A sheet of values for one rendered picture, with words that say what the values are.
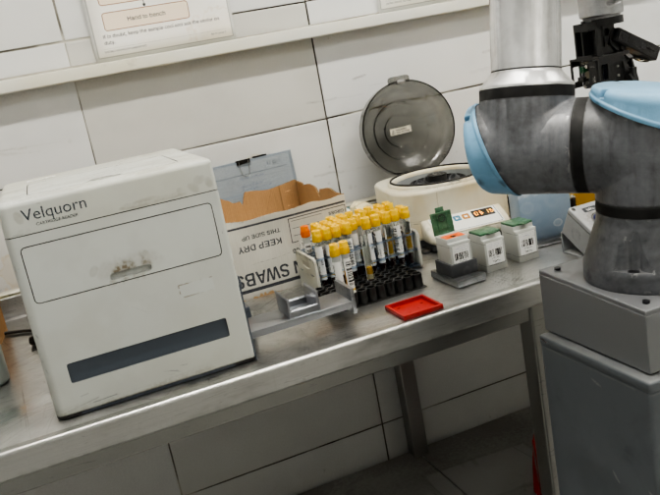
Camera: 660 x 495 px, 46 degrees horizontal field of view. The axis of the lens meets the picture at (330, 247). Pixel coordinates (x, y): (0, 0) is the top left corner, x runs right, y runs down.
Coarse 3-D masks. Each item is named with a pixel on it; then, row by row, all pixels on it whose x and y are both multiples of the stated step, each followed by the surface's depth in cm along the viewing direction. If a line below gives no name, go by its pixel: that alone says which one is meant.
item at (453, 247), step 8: (456, 232) 130; (440, 240) 128; (448, 240) 127; (456, 240) 127; (464, 240) 127; (440, 248) 129; (448, 248) 127; (456, 248) 127; (464, 248) 127; (440, 256) 130; (448, 256) 127; (456, 256) 127; (464, 256) 127
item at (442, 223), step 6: (438, 210) 130; (444, 210) 130; (450, 210) 131; (432, 216) 130; (438, 216) 130; (444, 216) 130; (450, 216) 131; (432, 222) 130; (438, 222) 130; (444, 222) 131; (450, 222) 131; (432, 228) 130; (438, 228) 130; (444, 228) 131; (450, 228) 131; (438, 234) 130
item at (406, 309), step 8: (416, 296) 124; (424, 296) 123; (392, 304) 122; (400, 304) 122; (408, 304) 122; (416, 304) 121; (424, 304) 121; (432, 304) 120; (440, 304) 118; (392, 312) 120; (400, 312) 117; (408, 312) 119; (416, 312) 116; (424, 312) 117
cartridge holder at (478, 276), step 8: (440, 264) 130; (448, 264) 127; (456, 264) 127; (464, 264) 127; (472, 264) 128; (432, 272) 133; (440, 272) 130; (448, 272) 128; (456, 272) 127; (464, 272) 127; (472, 272) 128; (480, 272) 127; (440, 280) 131; (448, 280) 128; (456, 280) 126; (464, 280) 126; (472, 280) 126; (480, 280) 127
